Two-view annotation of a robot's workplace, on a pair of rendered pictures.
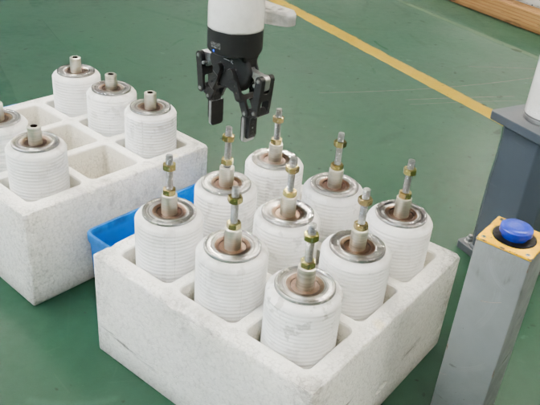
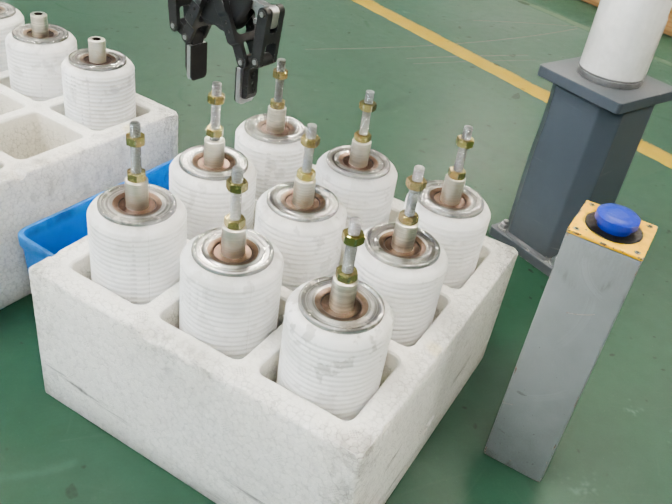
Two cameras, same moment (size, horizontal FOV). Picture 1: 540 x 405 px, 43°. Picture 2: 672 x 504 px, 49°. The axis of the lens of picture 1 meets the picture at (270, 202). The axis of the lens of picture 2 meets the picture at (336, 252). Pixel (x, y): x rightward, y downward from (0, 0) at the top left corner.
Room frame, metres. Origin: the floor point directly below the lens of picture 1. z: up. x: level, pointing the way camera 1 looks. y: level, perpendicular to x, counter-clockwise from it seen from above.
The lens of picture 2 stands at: (0.18, 0.05, 0.65)
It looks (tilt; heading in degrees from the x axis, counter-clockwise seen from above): 35 degrees down; 349
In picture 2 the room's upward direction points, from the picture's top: 9 degrees clockwise
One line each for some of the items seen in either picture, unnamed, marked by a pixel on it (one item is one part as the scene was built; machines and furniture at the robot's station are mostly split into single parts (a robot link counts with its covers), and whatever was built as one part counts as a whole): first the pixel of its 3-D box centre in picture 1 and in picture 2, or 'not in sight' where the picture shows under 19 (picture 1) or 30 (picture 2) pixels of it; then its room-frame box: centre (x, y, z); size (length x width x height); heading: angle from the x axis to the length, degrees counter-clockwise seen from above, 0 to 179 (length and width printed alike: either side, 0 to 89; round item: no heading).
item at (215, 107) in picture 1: (215, 111); (197, 61); (0.92, 0.09, 0.36); 0.02 x 0.01 x 0.04; 136
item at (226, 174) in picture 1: (227, 176); (214, 152); (0.90, 0.07, 0.26); 0.02 x 0.02 x 0.03
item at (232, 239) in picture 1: (232, 238); (233, 240); (0.73, 0.04, 0.26); 0.02 x 0.02 x 0.03
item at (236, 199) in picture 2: (234, 212); (235, 204); (0.73, 0.04, 0.30); 0.01 x 0.01 x 0.08
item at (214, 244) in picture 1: (232, 246); (232, 251); (0.73, 0.04, 0.25); 0.08 x 0.08 x 0.01
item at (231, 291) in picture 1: (229, 300); (228, 325); (0.73, 0.04, 0.16); 0.10 x 0.10 x 0.18
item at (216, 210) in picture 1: (223, 234); (211, 231); (0.90, 0.07, 0.16); 0.10 x 0.10 x 0.18
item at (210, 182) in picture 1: (226, 183); (213, 162); (0.90, 0.07, 0.25); 0.08 x 0.08 x 0.01
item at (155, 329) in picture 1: (278, 301); (288, 319); (0.83, -0.03, 0.09); 0.39 x 0.39 x 0.18; 54
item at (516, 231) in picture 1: (515, 232); (615, 222); (0.71, -0.30, 0.32); 0.04 x 0.04 x 0.02
